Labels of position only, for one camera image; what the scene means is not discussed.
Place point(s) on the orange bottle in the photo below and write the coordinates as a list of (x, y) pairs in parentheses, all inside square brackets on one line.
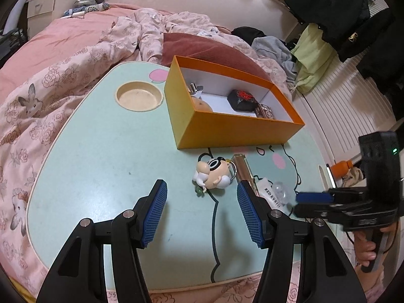
[(341, 168)]

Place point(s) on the black hanging coat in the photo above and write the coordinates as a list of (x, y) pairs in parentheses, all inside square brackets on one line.
[(347, 9)]

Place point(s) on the white rolled mat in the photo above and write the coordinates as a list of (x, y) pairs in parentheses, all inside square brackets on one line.
[(14, 14)]

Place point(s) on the small dark patterned box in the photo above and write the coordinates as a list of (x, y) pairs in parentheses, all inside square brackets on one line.
[(265, 111)]

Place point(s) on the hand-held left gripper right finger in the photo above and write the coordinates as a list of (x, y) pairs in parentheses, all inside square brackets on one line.
[(249, 214)]

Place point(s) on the black garment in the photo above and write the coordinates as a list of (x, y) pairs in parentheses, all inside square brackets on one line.
[(249, 34)]

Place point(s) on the yellow cloth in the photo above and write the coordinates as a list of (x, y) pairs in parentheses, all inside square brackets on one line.
[(22, 287)]

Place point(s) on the beige cloth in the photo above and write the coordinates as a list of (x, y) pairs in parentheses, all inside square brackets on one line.
[(352, 178)]

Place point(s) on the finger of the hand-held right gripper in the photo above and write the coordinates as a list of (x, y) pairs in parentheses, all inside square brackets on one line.
[(312, 210), (314, 197)]

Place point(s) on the gold lipstick tube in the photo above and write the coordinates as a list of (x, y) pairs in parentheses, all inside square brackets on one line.
[(243, 169)]

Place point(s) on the light green garment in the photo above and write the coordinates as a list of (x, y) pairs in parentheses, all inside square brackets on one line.
[(312, 56)]

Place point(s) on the white drawer cabinet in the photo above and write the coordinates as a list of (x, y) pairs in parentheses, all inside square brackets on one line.
[(41, 9)]

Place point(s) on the person's right hand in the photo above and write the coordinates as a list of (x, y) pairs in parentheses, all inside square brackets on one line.
[(363, 249)]

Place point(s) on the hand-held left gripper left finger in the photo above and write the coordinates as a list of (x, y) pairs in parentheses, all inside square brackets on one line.
[(154, 211)]

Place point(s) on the clear crystal stone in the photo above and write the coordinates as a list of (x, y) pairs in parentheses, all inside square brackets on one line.
[(282, 192)]

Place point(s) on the grey-blue garment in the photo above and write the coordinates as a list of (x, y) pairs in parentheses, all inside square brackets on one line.
[(271, 50)]

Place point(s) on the black bag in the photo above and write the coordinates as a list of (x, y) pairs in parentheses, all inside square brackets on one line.
[(12, 36)]

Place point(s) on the blue patterned cloth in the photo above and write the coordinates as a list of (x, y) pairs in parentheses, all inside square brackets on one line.
[(91, 6)]

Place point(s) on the orange cardboard box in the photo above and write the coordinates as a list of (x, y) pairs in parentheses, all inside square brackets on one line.
[(236, 129)]

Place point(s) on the white Red Eye tube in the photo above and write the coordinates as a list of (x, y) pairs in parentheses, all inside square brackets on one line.
[(268, 195)]

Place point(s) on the maroon pillow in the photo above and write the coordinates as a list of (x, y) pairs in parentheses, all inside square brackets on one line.
[(214, 52)]

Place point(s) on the pink floral duvet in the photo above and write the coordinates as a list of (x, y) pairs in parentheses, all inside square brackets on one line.
[(41, 107)]

